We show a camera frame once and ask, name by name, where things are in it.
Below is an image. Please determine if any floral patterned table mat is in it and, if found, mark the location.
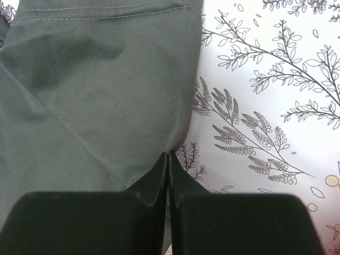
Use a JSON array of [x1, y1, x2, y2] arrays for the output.
[[1, 1, 339, 254]]

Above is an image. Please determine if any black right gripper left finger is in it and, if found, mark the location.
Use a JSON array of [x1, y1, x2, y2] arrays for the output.
[[1, 154, 168, 254]]

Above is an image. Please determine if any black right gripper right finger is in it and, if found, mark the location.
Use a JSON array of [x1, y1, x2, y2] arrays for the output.
[[168, 153, 324, 254]]

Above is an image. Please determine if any dark grey t shirt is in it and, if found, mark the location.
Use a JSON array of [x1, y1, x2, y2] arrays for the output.
[[1, 1, 203, 221]]

